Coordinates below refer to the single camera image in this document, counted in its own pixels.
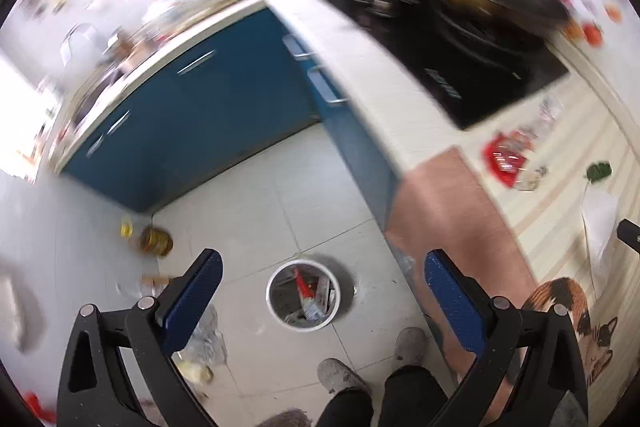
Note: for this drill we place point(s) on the white round trash bin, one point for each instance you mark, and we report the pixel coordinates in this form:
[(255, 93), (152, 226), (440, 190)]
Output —
[(280, 312)]

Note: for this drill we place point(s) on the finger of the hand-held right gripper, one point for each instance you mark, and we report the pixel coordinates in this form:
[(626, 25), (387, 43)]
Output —
[(630, 234)]

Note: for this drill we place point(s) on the red foil packet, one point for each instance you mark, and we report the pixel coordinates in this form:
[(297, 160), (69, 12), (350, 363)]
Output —
[(505, 157)]

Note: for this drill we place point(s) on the cat printed table mat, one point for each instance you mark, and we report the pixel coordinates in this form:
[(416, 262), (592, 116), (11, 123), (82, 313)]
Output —
[(450, 217)]

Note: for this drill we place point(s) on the grey slipper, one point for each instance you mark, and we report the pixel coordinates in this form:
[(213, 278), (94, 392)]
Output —
[(342, 374), (411, 347)]

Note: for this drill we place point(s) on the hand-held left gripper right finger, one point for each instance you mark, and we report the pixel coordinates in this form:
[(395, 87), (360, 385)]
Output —
[(452, 302)]

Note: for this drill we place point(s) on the clear plastic bag on floor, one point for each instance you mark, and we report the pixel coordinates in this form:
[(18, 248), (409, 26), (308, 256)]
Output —
[(205, 342)]

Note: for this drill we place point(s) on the black glass gas stove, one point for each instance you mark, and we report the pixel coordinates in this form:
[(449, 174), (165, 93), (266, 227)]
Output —
[(480, 72)]

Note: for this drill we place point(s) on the white crumpled paper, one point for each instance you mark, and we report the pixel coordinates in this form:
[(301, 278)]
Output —
[(600, 222)]

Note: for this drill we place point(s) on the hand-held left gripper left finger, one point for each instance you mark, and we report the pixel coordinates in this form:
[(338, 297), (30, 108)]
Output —
[(192, 302)]

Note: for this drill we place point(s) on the yellow cooking oil bottle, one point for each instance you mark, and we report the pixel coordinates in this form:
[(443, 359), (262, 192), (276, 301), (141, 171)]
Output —
[(150, 239)]

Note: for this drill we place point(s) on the small cardboard piece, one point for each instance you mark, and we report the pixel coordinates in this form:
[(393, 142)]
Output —
[(157, 282)]

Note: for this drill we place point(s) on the person's legs in dark pants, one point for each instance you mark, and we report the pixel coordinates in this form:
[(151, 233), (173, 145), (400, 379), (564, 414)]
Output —
[(390, 399)]

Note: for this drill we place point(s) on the blue kitchen cabinets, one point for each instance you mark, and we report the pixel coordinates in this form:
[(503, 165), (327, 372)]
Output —
[(225, 117)]

